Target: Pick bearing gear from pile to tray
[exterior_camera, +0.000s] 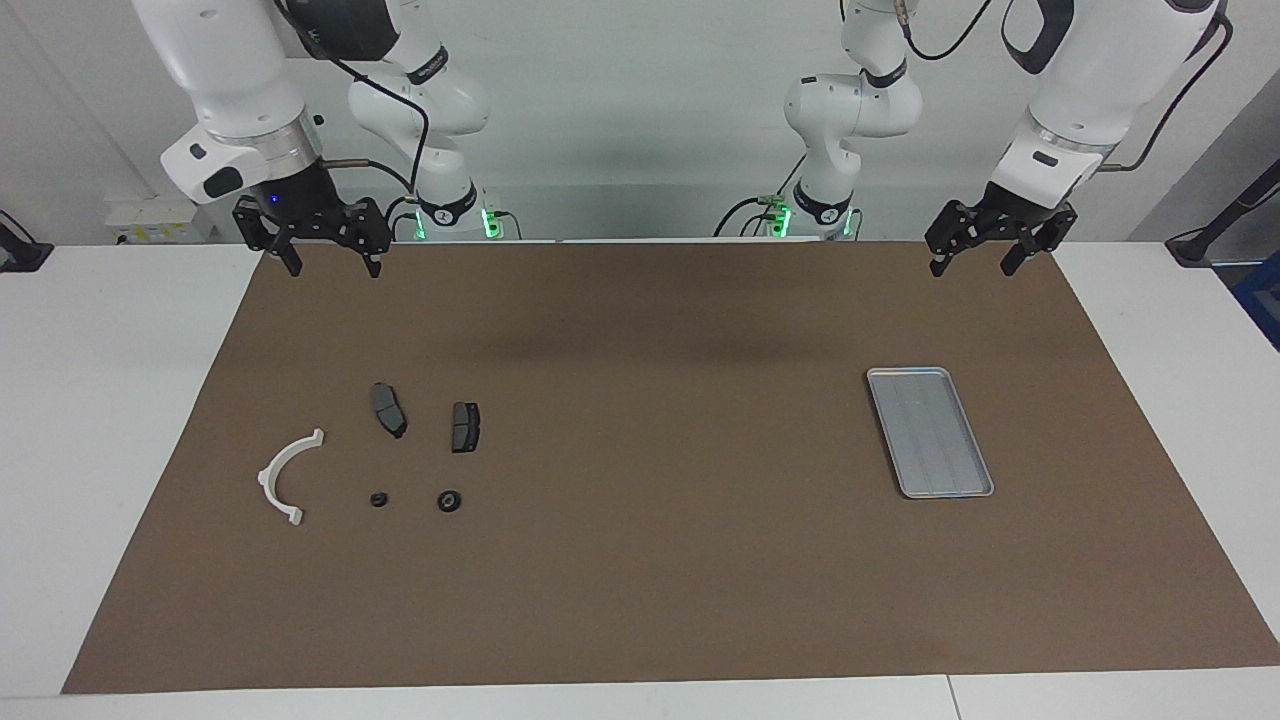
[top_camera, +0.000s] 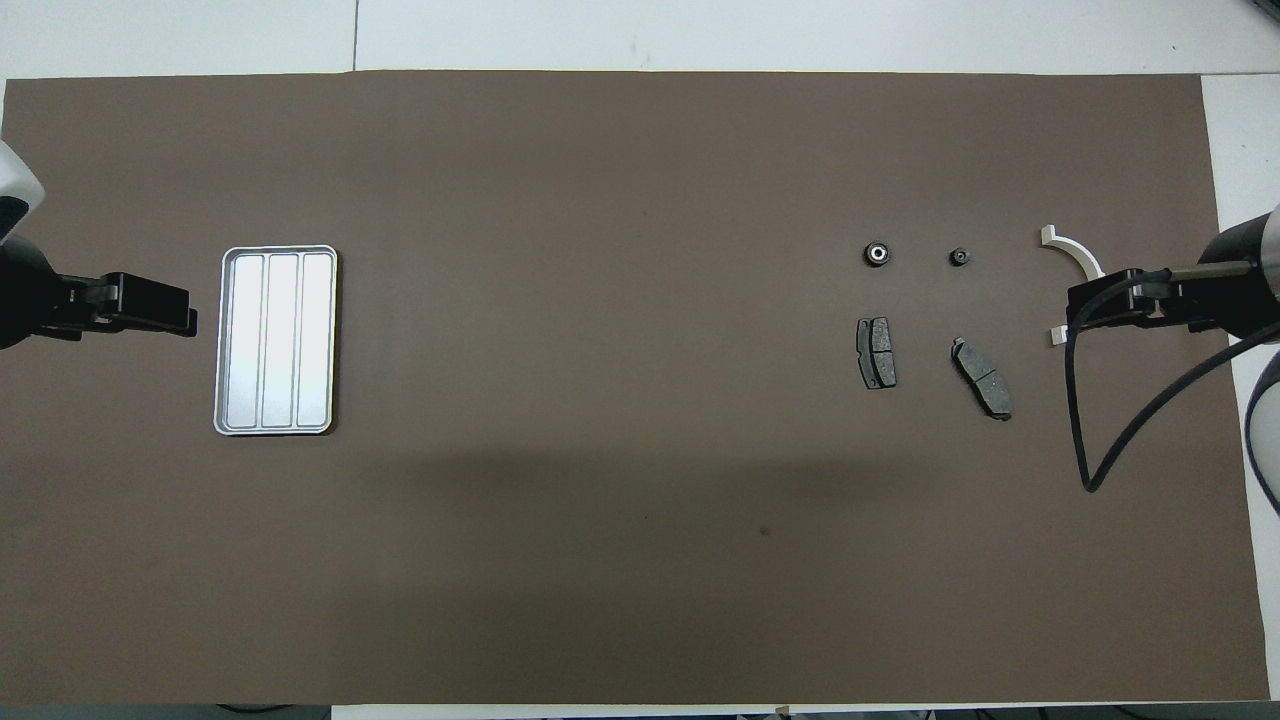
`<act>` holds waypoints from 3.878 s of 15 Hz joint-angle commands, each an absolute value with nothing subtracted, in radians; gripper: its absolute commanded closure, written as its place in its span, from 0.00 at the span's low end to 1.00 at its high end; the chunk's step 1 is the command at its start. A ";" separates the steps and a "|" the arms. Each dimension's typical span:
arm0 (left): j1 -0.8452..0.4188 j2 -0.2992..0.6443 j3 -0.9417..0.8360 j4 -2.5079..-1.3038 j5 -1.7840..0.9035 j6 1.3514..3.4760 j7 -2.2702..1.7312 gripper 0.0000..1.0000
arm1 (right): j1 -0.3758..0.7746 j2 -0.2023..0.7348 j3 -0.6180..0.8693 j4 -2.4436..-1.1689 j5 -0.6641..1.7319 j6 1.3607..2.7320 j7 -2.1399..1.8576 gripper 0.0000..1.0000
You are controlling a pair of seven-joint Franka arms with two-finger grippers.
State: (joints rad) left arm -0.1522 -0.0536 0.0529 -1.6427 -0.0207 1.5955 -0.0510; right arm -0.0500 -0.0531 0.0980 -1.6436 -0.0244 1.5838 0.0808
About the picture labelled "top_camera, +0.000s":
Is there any brown table mat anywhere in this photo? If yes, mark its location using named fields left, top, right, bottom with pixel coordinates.
left=0, top=70, right=1271, bottom=706

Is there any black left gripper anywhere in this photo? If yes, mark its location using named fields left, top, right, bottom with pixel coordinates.
left=45, top=272, right=199, bottom=339

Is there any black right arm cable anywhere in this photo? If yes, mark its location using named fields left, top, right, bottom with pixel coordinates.
left=1065, top=268, right=1280, bottom=493

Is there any elongated grey brake pad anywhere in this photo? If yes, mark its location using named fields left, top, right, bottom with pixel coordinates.
left=950, top=337, right=1014, bottom=421

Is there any rectangular grey brake pad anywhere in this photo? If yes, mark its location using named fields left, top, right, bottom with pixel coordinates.
left=856, top=317, right=898, bottom=390

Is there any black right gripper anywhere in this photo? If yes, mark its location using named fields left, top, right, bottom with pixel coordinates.
left=1062, top=268, right=1216, bottom=336

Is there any silver metal tray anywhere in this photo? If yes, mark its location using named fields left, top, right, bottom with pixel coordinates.
left=213, top=244, right=339, bottom=437

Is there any white curved plastic bracket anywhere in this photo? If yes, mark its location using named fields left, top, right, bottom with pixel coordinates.
left=1040, top=225, right=1109, bottom=347

